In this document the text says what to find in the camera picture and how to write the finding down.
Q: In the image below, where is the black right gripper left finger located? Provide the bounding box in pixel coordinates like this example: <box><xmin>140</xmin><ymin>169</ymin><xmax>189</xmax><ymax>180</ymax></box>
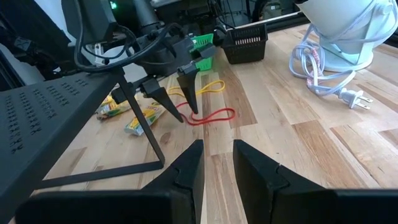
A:
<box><xmin>14</xmin><ymin>139</ymin><xmax>206</xmax><ymax>224</ymax></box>

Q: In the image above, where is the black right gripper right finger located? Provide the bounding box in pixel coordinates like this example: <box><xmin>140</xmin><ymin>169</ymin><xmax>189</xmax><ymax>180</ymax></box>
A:
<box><xmin>233</xmin><ymin>139</ymin><xmax>398</xmax><ymax>224</ymax></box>

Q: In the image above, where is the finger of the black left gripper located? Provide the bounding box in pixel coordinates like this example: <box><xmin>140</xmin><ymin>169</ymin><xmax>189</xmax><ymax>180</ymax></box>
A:
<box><xmin>176</xmin><ymin>63</ymin><xmax>200</xmax><ymax>115</ymax></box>
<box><xmin>141</xmin><ymin>77</ymin><xmax>185</xmax><ymax>124</ymax></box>

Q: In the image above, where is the yellow crayon pack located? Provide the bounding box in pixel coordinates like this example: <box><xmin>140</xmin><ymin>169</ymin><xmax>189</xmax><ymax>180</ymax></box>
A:
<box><xmin>95</xmin><ymin>95</ymin><xmax>133</xmax><ymax>121</ymax></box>
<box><xmin>124</xmin><ymin>104</ymin><xmax>167</xmax><ymax>137</ymax></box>

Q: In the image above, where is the yellow rubber band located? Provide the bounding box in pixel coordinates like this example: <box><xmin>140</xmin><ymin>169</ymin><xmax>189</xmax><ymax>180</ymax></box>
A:
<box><xmin>167</xmin><ymin>80</ymin><xmax>226</xmax><ymax>98</ymax></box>

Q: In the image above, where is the red rubber band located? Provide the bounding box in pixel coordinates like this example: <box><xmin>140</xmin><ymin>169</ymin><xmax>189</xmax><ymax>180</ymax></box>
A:
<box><xmin>175</xmin><ymin>101</ymin><xmax>236</xmax><ymax>127</ymax></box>

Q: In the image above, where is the white desk lamp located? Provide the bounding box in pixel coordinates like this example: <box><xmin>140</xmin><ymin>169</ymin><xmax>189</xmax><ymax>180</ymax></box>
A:
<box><xmin>296</xmin><ymin>0</ymin><xmax>398</xmax><ymax>73</ymax></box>

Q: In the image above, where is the black plastic basket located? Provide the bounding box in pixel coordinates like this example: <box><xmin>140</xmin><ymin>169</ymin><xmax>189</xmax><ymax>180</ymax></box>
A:
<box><xmin>221</xmin><ymin>23</ymin><xmax>269</xmax><ymax>65</ymax></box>

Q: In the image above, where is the black perforated metal shelf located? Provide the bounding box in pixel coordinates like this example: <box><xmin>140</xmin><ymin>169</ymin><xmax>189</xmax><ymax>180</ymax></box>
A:
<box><xmin>0</xmin><ymin>72</ymin><xmax>166</xmax><ymax>224</ymax></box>

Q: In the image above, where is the black left wrist camera cable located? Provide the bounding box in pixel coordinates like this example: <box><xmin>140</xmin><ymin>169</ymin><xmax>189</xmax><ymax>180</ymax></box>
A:
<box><xmin>73</xmin><ymin>0</ymin><xmax>187</xmax><ymax>75</ymax></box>

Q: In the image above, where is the white lamp power cord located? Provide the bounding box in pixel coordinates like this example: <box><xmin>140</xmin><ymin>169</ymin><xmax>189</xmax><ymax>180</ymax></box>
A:
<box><xmin>288</xmin><ymin>23</ymin><xmax>374</xmax><ymax>111</ymax></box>

